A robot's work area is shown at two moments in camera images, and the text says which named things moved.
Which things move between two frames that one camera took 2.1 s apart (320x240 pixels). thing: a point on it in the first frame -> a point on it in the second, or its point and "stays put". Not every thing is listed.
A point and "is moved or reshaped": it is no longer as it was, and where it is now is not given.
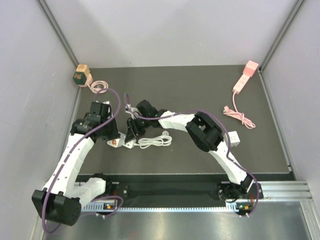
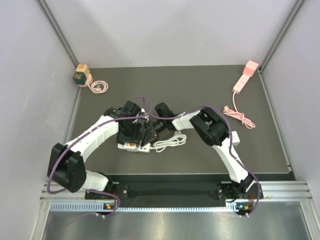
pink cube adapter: (250, 68) stays put
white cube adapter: (234, 139) stays put
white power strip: (129, 144) is moved or reshaped
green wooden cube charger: (82, 77) stays put
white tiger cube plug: (115, 143) -> (129, 145)
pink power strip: (241, 84) stays put
